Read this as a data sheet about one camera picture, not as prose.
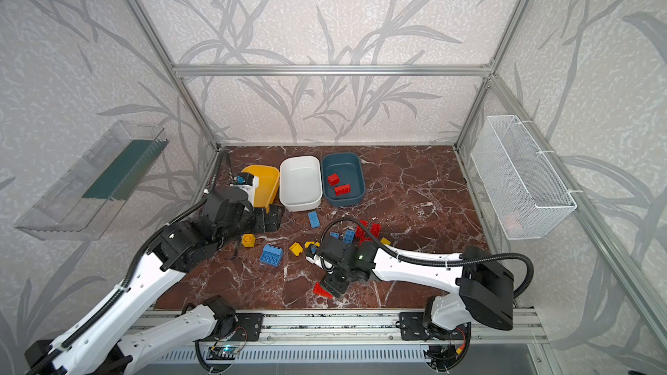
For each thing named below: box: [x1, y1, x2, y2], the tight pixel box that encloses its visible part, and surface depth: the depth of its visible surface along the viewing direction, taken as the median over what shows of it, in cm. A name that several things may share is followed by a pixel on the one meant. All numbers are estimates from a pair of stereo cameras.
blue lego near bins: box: [308, 210, 321, 229], surface depth 98 cm
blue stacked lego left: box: [259, 243, 284, 268], surface depth 88 cm
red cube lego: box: [327, 172, 340, 186], surface depth 107 cm
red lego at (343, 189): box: [333, 184, 352, 197], surface depth 104 cm
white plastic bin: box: [279, 155, 324, 213], surface depth 108 cm
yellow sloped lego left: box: [289, 242, 304, 257], surface depth 89 cm
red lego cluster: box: [356, 219, 382, 245], surface depth 93 cm
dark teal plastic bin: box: [321, 151, 366, 207], surface depth 108 cm
